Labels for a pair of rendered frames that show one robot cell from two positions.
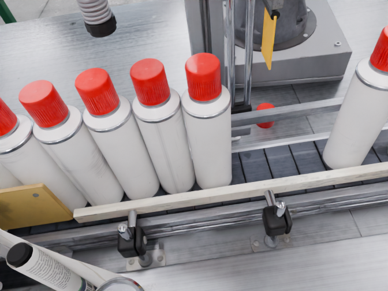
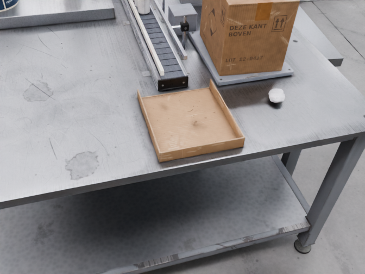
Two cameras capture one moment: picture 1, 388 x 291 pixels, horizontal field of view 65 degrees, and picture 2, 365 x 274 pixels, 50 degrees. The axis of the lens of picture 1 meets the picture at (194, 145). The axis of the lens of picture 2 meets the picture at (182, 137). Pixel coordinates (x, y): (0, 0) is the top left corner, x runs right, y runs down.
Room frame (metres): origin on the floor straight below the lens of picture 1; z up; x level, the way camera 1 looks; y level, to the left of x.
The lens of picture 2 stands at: (-0.13, -1.94, 1.66)
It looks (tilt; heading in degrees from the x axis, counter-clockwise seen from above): 44 degrees down; 70
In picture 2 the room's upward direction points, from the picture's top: 4 degrees clockwise
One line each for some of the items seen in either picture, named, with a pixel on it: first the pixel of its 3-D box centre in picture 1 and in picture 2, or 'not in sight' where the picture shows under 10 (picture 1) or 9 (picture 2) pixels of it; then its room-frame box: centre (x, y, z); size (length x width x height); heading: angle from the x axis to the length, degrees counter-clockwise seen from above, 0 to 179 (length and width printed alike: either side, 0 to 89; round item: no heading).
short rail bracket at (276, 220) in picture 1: (276, 224); not in sight; (0.14, -0.08, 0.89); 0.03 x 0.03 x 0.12; 89
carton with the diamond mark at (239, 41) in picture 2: not in sight; (243, 19); (0.52, -0.76, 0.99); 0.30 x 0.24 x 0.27; 84
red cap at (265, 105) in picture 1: (265, 115); not in sight; (0.36, -0.14, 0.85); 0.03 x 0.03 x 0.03
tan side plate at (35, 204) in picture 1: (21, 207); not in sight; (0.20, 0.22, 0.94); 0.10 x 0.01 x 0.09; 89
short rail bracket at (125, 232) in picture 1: (136, 233); not in sight; (0.16, 0.09, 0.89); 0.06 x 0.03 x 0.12; 179
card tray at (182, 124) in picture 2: not in sight; (187, 116); (0.20, -1.08, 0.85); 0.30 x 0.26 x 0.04; 89
